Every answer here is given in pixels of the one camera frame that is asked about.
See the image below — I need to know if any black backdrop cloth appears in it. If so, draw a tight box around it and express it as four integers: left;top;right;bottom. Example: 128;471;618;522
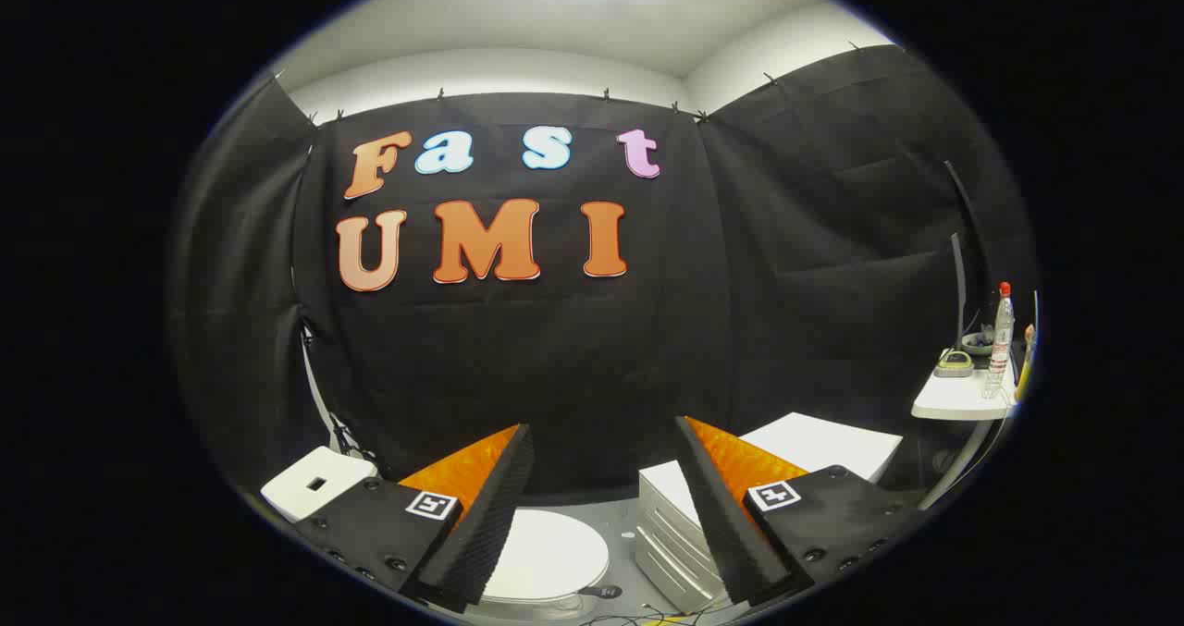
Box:
169;43;1037;516

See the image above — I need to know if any small white table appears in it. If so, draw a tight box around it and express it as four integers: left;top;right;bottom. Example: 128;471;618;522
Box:
911;353;1018;513

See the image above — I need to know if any white toilet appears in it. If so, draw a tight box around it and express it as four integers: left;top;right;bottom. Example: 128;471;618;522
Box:
262;446;613;623

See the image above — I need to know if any clear water bottle red cap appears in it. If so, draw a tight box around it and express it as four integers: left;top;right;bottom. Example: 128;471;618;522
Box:
982;281;1016;399

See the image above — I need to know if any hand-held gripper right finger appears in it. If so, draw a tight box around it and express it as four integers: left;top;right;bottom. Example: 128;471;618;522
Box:
675;415;928;608

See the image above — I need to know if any white drawer cabinet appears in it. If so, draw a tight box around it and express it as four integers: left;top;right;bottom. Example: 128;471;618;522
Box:
635;411;904;616

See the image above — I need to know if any yellow orange object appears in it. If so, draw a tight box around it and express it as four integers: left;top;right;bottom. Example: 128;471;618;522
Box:
1015;324;1037;403

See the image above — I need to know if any white pipe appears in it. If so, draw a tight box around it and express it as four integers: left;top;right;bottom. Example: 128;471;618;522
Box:
299;324;341;444

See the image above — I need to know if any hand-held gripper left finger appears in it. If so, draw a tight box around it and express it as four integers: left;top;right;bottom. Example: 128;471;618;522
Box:
294;424;536;614

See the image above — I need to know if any tangle of floor cables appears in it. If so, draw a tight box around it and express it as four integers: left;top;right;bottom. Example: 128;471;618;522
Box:
583;606;709;626

